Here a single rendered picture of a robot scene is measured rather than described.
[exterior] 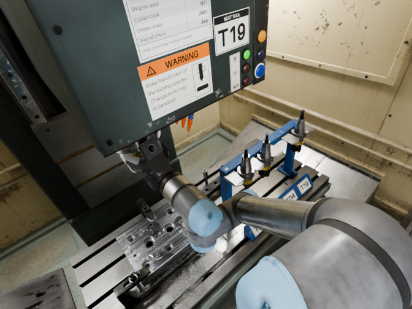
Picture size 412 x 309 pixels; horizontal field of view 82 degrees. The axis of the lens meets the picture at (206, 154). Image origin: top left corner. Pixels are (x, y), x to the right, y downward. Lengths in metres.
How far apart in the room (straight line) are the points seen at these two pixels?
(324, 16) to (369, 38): 0.22
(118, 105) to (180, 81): 0.13
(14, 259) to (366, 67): 2.13
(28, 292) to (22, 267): 0.30
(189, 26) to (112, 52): 0.15
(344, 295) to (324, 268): 0.02
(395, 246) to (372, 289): 0.05
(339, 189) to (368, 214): 1.18
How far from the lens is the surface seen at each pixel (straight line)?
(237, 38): 0.57
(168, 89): 0.48
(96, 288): 1.15
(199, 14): 0.49
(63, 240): 1.81
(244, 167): 0.87
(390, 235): 0.32
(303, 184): 1.27
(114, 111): 0.44
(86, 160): 1.23
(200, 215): 0.53
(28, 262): 1.85
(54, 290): 1.56
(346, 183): 1.52
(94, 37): 0.41
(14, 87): 1.07
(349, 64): 1.33
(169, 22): 0.46
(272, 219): 0.49
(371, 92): 1.34
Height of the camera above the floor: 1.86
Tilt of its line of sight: 40 degrees down
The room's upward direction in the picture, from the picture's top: 8 degrees counter-clockwise
